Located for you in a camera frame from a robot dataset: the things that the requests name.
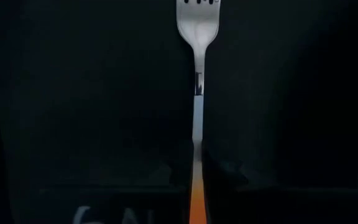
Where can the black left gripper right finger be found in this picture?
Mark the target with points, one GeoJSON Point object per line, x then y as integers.
{"type": "Point", "coordinates": [275, 205]}

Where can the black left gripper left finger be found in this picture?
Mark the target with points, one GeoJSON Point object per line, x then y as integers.
{"type": "Point", "coordinates": [120, 202]}

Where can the silver metal fork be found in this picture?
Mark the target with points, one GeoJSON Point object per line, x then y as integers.
{"type": "Point", "coordinates": [198, 31]}

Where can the black plastic tray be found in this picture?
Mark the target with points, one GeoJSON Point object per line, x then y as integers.
{"type": "Point", "coordinates": [73, 77]}

